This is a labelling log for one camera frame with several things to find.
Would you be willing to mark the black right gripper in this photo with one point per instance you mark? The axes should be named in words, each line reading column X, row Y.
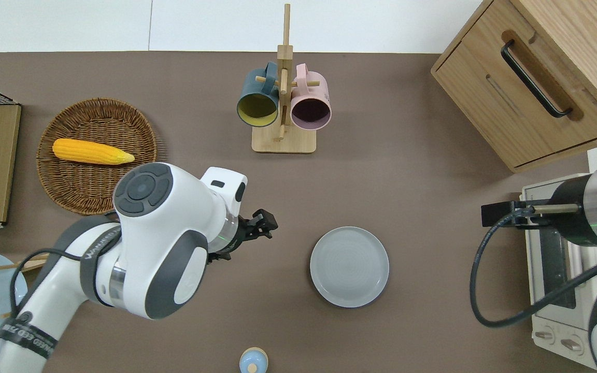
column 570, row 223

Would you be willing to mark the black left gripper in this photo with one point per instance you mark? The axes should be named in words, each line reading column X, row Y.
column 239, row 234

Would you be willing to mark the gray round plate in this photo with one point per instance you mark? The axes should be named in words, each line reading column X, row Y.
column 349, row 267

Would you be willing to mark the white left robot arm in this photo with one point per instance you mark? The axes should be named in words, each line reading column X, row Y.
column 164, row 228

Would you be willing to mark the wooden plate rack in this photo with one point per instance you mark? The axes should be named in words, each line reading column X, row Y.
column 34, row 265

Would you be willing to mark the wooden mug tree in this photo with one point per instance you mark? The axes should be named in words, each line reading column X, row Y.
column 284, row 140

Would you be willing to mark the brown table mat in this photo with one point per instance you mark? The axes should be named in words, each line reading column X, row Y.
column 407, row 181

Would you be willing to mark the light wooden drawer cabinet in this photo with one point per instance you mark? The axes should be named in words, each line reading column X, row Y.
column 485, row 88

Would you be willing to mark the white toaster oven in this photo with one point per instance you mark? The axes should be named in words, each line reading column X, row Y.
column 550, row 331

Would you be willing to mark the teal mug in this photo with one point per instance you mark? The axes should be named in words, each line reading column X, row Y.
column 257, row 90

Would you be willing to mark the pink mug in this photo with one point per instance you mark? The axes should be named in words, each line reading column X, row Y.
column 311, row 88

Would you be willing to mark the round wicker basket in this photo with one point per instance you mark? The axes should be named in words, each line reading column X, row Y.
column 86, row 186

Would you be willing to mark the yellow corn cob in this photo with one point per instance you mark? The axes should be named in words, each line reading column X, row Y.
column 88, row 151

